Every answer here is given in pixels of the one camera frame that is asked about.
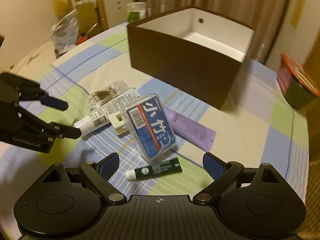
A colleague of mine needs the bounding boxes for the yellow wall strip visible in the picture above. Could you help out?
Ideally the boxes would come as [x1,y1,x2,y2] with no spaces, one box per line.
[290,0,306,28]

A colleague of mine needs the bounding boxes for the brown cardboard box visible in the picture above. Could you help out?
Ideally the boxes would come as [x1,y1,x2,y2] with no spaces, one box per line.
[127,5,254,109]

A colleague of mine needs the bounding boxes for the green ointment tube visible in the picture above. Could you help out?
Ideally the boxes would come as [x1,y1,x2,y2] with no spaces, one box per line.
[125,158,183,181]

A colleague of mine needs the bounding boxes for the clear blue-label plastic case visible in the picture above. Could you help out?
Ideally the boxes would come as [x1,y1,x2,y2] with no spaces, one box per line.
[120,93,177,163]

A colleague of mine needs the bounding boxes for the white hair claw clip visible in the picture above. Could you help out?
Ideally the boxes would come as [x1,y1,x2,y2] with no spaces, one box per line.
[108,111,128,135]

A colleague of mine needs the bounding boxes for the cotton swab bag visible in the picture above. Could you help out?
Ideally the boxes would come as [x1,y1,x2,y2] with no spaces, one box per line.
[86,79,131,111]

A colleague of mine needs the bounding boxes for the white blue toothpaste tube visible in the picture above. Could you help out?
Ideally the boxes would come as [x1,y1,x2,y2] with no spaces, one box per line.
[74,88,140,137]

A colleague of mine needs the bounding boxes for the white carved chair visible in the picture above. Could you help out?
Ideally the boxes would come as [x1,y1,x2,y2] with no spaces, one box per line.
[70,0,133,34]

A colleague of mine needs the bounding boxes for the white plastic jar green label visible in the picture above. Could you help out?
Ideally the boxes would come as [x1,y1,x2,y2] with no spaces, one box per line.
[126,2,147,23]

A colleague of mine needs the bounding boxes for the red instant noodle bowl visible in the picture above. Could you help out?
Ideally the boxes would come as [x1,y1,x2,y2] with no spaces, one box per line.
[277,53,319,109]

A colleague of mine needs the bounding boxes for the checkered tablecloth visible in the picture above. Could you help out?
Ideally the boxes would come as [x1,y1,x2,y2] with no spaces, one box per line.
[0,23,311,240]

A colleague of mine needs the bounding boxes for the silver foil bag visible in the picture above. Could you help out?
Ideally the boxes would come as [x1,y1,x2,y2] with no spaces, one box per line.
[50,10,79,58]

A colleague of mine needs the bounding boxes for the purple cosmetic tube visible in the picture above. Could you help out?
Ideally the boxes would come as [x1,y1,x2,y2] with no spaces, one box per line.
[164,107,216,152]

